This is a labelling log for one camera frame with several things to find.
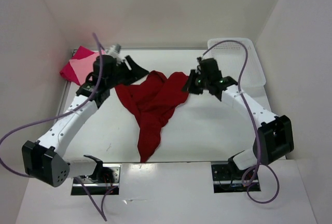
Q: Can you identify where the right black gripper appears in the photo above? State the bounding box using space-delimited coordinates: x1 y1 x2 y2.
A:
182 68 211 94

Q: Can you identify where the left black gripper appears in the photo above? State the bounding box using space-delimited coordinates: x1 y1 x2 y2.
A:
107 55 150 89

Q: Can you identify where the dark red t shirt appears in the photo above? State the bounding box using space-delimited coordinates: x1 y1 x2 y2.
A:
115 71 189 163

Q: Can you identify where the light pink t shirt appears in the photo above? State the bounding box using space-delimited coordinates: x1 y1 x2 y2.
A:
69 46 99 86

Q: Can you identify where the magenta t shirt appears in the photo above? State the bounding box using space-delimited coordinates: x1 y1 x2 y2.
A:
59 45 98 86

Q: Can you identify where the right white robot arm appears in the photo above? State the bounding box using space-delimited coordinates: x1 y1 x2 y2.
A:
183 69 294 179

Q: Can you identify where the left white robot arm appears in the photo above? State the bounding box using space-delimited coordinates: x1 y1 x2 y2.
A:
22 54 149 187

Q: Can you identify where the white plastic basket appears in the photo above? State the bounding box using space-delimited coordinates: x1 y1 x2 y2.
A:
204 37 266 88

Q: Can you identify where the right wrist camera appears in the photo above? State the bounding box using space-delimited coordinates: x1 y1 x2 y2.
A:
197 57 222 80

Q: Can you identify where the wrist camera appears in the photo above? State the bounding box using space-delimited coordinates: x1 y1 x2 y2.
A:
106 44 131 68
197 57 222 80

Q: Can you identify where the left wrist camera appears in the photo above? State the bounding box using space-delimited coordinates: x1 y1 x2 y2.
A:
106 44 131 68

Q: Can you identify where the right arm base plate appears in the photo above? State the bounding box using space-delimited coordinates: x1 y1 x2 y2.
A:
211 161 248 193

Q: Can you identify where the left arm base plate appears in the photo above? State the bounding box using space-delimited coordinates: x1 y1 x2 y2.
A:
79 163 121 195

